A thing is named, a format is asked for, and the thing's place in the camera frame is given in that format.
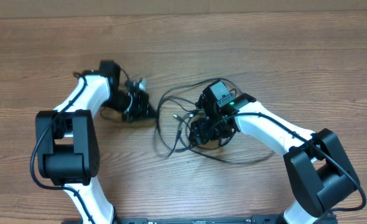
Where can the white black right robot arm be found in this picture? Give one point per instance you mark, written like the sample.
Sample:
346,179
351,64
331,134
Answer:
319,170

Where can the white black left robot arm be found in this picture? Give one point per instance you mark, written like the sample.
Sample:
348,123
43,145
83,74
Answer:
66,155

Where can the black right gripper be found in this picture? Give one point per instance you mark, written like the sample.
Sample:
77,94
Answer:
199,132

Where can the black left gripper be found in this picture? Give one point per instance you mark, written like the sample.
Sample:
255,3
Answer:
140,112

